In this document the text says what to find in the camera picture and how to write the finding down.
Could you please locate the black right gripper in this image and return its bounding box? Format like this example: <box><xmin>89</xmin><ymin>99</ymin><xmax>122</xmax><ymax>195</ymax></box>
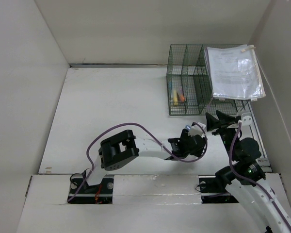
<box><xmin>204</xmin><ymin>109</ymin><xmax>239</xmax><ymax>160</ymax></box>

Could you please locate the orange highlighter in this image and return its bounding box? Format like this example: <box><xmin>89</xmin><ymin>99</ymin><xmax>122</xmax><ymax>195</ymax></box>
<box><xmin>178</xmin><ymin>92</ymin><xmax>186</xmax><ymax>102</ymax></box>

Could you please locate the yellow highlighter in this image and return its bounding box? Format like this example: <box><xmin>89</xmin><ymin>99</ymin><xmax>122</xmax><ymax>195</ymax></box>
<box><xmin>173</xmin><ymin>89</ymin><xmax>178</xmax><ymax>106</ymax></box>

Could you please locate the light blue highlighter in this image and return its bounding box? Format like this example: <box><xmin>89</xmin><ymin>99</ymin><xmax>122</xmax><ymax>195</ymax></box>
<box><xmin>167</xmin><ymin>77</ymin><xmax>172</xmax><ymax>95</ymax></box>

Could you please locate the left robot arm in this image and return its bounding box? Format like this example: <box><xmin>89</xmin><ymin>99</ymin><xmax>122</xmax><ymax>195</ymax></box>
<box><xmin>81</xmin><ymin>127</ymin><xmax>208</xmax><ymax>193</ymax></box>

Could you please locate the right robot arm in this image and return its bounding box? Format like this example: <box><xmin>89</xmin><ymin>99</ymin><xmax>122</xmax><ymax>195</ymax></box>
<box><xmin>205</xmin><ymin>110</ymin><xmax>291</xmax><ymax>233</ymax></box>

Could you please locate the white foam front board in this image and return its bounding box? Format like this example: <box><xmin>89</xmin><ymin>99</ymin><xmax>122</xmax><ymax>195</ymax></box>
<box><xmin>113</xmin><ymin>175</ymin><xmax>201</xmax><ymax>205</ymax></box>

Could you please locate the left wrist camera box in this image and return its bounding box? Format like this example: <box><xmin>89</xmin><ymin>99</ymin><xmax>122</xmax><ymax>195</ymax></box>
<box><xmin>188</xmin><ymin>122</ymin><xmax>207</xmax><ymax>137</ymax></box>

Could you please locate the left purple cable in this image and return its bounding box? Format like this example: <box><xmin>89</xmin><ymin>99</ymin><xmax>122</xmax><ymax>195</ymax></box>
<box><xmin>67</xmin><ymin>122</ymin><xmax>208</xmax><ymax>203</ymax></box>

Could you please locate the green wire mesh organizer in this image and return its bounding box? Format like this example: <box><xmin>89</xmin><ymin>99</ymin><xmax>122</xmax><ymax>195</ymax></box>
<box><xmin>166</xmin><ymin>44</ymin><xmax>248</xmax><ymax>116</ymax></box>

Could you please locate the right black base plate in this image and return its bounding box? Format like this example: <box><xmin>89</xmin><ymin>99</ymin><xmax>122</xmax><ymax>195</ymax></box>
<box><xmin>195</xmin><ymin>176</ymin><xmax>238</xmax><ymax>204</ymax></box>

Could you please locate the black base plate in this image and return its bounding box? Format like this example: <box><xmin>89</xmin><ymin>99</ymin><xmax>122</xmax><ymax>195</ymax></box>
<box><xmin>195</xmin><ymin>176</ymin><xmax>238</xmax><ymax>204</ymax></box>
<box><xmin>67</xmin><ymin>173</ymin><xmax>114</xmax><ymax>204</ymax></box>

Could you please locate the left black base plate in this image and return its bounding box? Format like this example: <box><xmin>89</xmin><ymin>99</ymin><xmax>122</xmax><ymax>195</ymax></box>
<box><xmin>67</xmin><ymin>173</ymin><xmax>114</xmax><ymax>204</ymax></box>

